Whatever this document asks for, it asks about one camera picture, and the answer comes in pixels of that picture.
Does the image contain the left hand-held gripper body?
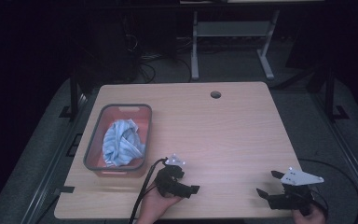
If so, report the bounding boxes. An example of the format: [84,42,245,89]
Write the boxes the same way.
[154,153,187,199]

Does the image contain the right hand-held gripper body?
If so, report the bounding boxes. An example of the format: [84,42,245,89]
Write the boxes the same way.
[268,167,325,217]

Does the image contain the blue striped cloth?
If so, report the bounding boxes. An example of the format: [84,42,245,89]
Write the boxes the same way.
[102,119,146,168]

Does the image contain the red plastic basket grey rim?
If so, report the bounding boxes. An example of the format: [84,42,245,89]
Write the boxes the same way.
[82,103,153,178]

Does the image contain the person's left hand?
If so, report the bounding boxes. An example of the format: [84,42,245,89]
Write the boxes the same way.
[135,182,185,224]

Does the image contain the person's right hand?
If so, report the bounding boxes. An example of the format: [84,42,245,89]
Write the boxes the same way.
[292,203,327,224]

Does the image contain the white metal stand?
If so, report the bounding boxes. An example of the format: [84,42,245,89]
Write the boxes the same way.
[190,9,281,82]

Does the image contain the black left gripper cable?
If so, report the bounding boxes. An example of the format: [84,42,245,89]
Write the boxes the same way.
[128,157,169,224]

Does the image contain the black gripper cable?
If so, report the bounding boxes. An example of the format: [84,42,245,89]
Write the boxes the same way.
[128,157,169,224]
[297,158,358,224]

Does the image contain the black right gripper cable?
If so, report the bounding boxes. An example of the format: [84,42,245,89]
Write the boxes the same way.
[297,158,358,224]

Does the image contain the metal floor rail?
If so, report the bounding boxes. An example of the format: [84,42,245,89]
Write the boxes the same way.
[310,91,358,217]
[20,92,90,224]

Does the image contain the tangle of floor cables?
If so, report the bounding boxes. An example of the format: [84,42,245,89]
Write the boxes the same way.
[134,52,194,84]

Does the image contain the black frame post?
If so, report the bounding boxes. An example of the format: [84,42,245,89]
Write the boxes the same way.
[69,66,79,116]

